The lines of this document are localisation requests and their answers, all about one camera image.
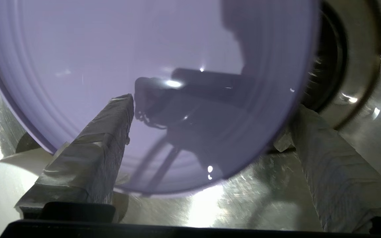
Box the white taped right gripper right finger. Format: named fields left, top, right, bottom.
left=273, top=105, right=381, bottom=233

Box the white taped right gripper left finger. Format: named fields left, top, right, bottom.
left=15, top=94, right=135, bottom=219

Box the purple plastic plate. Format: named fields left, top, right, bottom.
left=0, top=0, right=321, bottom=195

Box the stainless steel sink basin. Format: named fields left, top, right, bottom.
left=0, top=0, right=381, bottom=232

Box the round metal drain strainer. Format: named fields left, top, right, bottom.
left=301, top=0, right=381, bottom=130

